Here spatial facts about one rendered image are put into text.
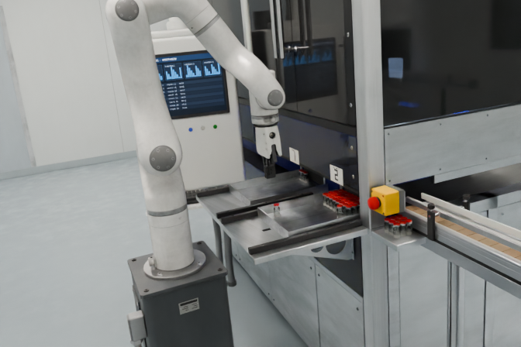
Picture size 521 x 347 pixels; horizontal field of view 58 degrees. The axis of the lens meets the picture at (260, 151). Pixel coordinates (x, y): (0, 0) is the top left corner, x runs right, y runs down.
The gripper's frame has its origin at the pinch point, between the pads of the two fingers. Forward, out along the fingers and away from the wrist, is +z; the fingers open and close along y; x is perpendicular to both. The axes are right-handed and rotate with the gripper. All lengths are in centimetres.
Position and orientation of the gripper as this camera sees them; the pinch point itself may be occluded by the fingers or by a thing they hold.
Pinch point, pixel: (269, 171)
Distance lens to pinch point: 148.1
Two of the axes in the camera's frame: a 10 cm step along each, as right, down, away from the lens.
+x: -9.2, 1.7, -3.4
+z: 0.9, 9.7, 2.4
